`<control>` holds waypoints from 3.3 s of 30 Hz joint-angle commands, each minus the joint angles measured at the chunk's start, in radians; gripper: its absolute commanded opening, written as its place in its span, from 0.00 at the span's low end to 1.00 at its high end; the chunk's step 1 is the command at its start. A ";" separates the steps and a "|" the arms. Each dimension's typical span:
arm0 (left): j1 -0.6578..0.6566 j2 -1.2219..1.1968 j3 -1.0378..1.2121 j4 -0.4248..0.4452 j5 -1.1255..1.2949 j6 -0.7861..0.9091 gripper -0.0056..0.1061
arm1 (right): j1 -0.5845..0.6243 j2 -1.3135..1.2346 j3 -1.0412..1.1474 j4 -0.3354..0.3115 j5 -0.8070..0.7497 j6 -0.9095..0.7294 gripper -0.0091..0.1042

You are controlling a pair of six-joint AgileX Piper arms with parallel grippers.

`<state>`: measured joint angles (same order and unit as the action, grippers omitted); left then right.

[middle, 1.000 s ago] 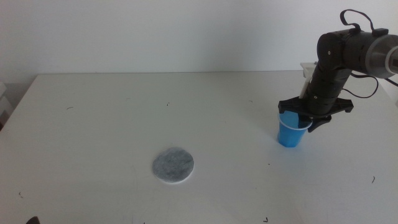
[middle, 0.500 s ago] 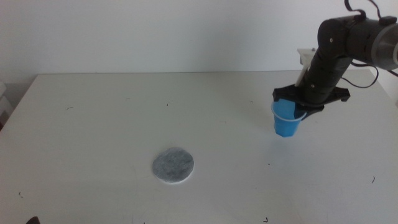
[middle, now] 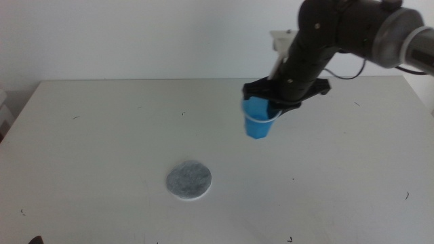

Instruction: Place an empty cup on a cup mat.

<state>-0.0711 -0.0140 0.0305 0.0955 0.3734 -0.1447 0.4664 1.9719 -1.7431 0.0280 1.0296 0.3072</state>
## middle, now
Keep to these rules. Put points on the small black rounded object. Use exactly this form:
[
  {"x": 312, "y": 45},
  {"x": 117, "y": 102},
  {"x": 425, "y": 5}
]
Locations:
[{"x": 36, "y": 240}]

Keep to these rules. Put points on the blue plastic cup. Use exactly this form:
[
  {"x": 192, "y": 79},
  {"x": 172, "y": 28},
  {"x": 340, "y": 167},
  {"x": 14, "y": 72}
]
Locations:
[{"x": 257, "y": 125}]

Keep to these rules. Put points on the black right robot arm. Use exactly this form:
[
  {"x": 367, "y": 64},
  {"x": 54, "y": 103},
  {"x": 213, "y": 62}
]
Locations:
[{"x": 359, "y": 27}]

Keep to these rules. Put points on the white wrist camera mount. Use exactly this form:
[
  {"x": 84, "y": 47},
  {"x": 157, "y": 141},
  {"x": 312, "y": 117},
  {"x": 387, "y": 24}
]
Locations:
[{"x": 280, "y": 42}]

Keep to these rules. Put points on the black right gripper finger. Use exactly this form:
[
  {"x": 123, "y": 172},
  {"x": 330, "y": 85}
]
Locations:
[
  {"x": 291, "y": 106},
  {"x": 273, "y": 109}
]

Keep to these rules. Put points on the round grey cup mat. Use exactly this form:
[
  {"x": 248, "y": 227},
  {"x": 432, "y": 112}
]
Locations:
[{"x": 188, "y": 179}]

